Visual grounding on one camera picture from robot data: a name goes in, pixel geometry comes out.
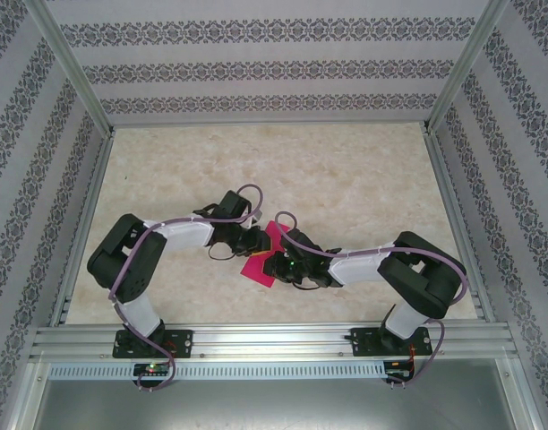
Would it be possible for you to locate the aluminium side rail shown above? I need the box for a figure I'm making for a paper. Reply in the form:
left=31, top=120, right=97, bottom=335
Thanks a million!
left=424, top=129, right=497, bottom=323
left=47, top=132, right=116, bottom=326

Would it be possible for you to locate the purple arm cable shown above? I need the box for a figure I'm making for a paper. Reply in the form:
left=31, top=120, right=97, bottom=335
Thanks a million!
left=275, top=211, right=470, bottom=390
left=107, top=184, right=264, bottom=394

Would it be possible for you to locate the small circuit board green light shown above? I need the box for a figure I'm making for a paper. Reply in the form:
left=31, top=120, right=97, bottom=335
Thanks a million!
left=133, top=362, right=170, bottom=376

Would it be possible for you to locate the slotted grey cable duct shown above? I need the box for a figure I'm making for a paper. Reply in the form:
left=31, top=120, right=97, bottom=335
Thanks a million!
left=47, top=361, right=387, bottom=381

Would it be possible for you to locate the aluminium frame post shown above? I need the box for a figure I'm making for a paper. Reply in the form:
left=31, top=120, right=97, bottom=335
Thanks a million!
left=25, top=0, right=116, bottom=138
left=424, top=0, right=512, bottom=135

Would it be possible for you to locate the aluminium frame beam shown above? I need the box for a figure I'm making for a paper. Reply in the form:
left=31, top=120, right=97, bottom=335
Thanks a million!
left=497, top=356, right=548, bottom=430
left=3, top=357, right=51, bottom=430

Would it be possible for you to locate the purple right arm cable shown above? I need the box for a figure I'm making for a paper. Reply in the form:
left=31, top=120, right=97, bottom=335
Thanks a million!
left=275, top=211, right=470, bottom=390

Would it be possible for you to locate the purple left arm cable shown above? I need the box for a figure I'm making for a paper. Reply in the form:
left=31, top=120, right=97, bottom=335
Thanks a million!
left=107, top=184, right=264, bottom=394

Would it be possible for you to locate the magenta cloth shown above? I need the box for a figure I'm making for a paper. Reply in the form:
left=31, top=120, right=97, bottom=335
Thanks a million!
left=239, top=219, right=287, bottom=288

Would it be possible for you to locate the long aluminium mounting rail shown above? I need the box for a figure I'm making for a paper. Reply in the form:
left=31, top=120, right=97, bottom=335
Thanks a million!
left=30, top=320, right=515, bottom=359

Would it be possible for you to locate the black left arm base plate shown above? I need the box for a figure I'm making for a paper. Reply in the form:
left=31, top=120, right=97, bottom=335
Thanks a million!
left=112, top=329, right=194, bottom=359

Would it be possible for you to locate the grey metal base sheet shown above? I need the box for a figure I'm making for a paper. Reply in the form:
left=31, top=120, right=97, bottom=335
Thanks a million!
left=31, top=378, right=539, bottom=430

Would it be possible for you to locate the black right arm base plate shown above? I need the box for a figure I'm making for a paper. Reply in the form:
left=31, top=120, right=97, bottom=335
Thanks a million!
left=350, top=326, right=432, bottom=358

